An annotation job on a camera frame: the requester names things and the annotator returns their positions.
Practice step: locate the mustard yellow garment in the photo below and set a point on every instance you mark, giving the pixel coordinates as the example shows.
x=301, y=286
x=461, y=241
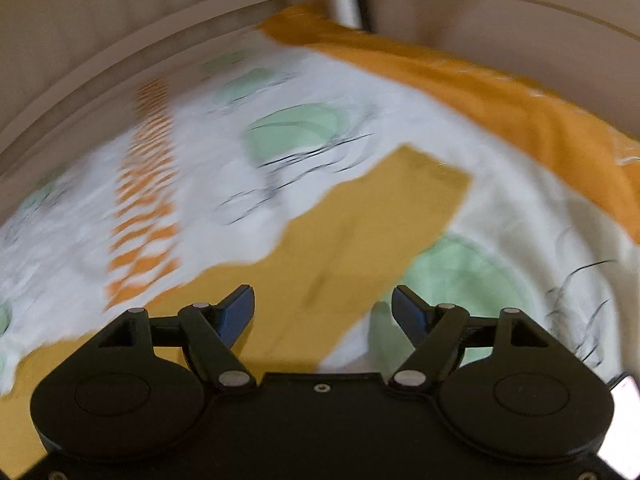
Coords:
x=350, y=220

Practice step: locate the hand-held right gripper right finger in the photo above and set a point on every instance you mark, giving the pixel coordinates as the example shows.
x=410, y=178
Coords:
x=409, y=312

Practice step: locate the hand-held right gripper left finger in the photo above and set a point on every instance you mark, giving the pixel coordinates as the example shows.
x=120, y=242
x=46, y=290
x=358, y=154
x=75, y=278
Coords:
x=239, y=312

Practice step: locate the white printed bed sheet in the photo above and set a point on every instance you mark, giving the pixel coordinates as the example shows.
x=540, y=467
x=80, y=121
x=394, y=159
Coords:
x=260, y=125

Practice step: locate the orange bed cover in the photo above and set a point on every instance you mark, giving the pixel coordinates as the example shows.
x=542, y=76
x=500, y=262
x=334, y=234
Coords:
x=525, y=110

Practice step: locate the wooden bed frame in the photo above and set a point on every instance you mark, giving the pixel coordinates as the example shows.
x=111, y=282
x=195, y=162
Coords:
x=100, y=60

